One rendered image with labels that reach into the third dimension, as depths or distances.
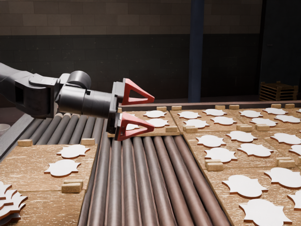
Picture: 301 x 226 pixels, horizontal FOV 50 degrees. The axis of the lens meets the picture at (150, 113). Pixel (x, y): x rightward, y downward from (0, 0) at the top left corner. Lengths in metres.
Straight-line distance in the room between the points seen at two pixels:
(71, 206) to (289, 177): 0.71
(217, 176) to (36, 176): 0.62
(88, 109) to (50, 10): 5.40
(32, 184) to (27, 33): 5.07
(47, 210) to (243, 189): 0.59
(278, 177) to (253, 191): 0.15
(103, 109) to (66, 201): 0.42
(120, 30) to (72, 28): 0.84
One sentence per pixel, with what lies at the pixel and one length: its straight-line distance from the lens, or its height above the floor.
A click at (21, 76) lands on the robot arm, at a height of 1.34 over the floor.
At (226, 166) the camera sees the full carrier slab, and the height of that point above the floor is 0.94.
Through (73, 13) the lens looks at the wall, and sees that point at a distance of 6.06.
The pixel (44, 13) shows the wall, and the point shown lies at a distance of 6.07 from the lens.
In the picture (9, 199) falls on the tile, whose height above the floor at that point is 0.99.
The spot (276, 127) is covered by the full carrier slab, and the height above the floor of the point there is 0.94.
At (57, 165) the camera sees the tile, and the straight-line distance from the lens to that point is 1.25.
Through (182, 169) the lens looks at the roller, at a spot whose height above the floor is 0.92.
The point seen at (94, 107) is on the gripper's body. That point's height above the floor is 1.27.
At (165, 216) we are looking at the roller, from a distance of 0.97.
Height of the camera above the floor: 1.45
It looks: 15 degrees down
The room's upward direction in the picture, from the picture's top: straight up
